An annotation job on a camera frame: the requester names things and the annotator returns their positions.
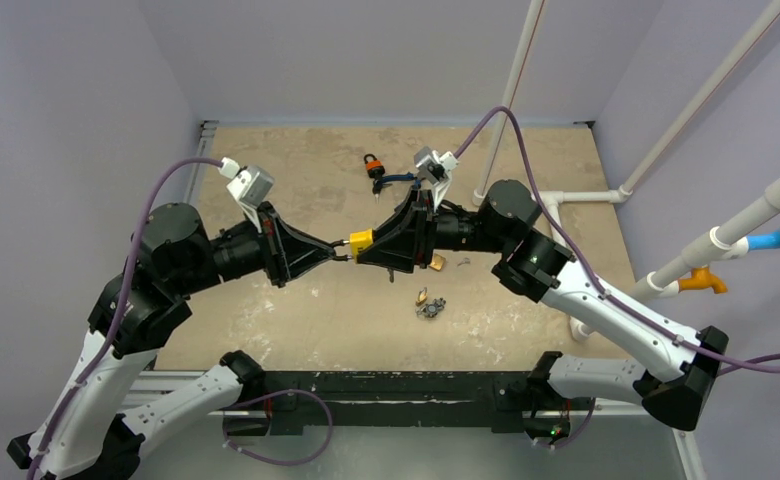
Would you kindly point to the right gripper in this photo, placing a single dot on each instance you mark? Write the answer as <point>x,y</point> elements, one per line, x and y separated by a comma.
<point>418,230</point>

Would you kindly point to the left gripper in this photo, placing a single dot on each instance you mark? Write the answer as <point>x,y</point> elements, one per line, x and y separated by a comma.
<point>290,250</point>

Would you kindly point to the yellow black padlock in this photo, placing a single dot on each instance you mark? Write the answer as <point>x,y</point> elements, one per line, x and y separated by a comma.
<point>356,242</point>

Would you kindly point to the orange black padlock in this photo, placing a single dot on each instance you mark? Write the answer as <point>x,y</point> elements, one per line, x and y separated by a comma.
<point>374,167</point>

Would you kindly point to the long shackle brass padlock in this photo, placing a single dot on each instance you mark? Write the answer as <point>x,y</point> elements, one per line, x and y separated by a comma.
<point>422,296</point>

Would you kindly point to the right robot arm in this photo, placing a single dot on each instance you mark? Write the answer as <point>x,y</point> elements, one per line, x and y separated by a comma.
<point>671,369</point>

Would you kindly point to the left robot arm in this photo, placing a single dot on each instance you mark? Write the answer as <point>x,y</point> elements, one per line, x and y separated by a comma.
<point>87,434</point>

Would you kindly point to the orange tap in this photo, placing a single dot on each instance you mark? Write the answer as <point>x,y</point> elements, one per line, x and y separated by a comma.
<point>701,279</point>

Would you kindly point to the grey insulated pipe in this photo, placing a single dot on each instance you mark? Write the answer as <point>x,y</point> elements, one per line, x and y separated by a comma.
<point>711,245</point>

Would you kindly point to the blue handled pliers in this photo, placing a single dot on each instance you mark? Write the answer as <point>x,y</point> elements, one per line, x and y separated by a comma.
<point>382,181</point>

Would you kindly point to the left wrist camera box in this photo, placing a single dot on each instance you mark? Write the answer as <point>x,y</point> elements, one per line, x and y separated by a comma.
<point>248,186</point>

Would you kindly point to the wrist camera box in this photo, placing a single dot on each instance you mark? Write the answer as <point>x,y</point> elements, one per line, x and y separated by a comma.
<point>437,169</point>
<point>248,186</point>

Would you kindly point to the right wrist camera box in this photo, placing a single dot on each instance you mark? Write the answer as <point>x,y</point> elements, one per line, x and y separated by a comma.
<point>437,169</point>

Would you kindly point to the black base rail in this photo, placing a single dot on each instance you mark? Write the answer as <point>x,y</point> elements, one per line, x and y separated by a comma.
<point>285,402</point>

